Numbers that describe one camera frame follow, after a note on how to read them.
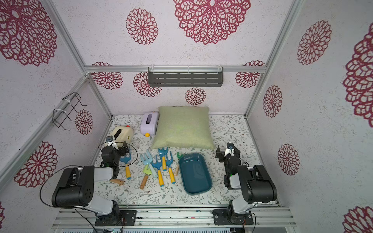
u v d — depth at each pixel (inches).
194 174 75.6
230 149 30.0
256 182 18.1
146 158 37.3
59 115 28.6
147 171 35.1
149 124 40.6
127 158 37.3
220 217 28.9
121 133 38.4
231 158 28.3
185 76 37.0
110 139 31.2
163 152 38.3
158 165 36.4
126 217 28.9
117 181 32.6
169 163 36.9
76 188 17.8
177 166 36.0
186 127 38.2
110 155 27.6
